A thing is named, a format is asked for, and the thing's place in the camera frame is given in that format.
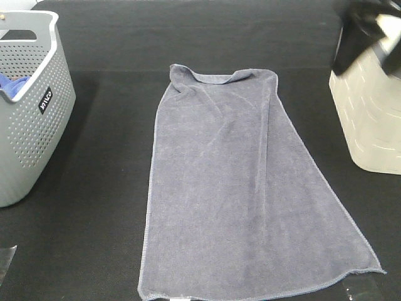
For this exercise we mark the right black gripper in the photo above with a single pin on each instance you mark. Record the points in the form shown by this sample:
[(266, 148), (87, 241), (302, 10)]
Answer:
[(359, 29)]

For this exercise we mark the clear tape strip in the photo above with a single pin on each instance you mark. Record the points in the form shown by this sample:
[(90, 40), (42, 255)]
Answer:
[(6, 257), (361, 288)]

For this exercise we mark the white plastic basket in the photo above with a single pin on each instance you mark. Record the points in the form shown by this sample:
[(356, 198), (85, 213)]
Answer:
[(367, 102)]

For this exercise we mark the clear tape strip left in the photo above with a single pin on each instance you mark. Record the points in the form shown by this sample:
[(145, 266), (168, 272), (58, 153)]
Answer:
[(6, 257)]

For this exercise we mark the black table mat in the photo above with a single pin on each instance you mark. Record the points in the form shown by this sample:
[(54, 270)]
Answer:
[(79, 231)]

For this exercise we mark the grey towel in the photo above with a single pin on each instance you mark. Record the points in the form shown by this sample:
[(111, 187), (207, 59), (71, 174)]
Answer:
[(237, 208)]

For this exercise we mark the clear tape strip right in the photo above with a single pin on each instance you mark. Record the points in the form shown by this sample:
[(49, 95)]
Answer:
[(361, 288)]

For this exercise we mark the grey perforated laundry basket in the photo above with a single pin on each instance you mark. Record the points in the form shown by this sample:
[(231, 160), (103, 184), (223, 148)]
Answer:
[(32, 121)]

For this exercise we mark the blue cloth in basket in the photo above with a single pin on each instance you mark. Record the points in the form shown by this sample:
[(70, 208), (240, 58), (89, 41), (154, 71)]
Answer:
[(12, 86)]

